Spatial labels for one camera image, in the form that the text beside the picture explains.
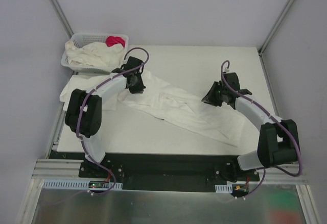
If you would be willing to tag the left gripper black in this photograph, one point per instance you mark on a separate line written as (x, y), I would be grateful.
(136, 84)

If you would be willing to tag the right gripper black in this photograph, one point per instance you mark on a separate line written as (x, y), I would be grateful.
(213, 95)

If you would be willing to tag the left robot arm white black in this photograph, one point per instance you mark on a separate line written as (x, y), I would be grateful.
(84, 112)

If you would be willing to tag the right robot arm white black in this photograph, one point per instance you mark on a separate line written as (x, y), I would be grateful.
(278, 139)

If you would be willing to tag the red garment in basket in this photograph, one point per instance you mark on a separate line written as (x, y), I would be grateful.
(113, 40)

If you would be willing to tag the cream clothes in basket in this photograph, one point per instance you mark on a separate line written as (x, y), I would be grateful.
(96, 54)

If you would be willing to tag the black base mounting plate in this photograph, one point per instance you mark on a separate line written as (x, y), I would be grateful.
(160, 172)

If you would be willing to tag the right aluminium frame post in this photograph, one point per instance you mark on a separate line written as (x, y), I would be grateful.
(277, 24)

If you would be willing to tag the aluminium frame post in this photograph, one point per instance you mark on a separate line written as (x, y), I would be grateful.
(62, 17)
(277, 24)

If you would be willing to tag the right white cable duct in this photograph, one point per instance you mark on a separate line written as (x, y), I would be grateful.
(224, 188)

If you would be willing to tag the white cable duct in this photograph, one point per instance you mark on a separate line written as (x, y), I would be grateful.
(81, 185)
(224, 188)

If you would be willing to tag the aluminium rail front right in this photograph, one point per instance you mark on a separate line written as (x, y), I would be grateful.
(276, 176)

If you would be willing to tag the aluminium rail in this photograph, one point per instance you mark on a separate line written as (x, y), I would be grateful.
(56, 169)
(276, 176)

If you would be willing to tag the aluminium rail front left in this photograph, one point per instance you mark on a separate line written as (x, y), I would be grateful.
(56, 169)

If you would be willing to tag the left aluminium frame post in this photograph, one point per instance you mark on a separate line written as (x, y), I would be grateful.
(62, 17)

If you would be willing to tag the left white cable duct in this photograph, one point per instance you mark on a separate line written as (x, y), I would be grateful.
(81, 185)

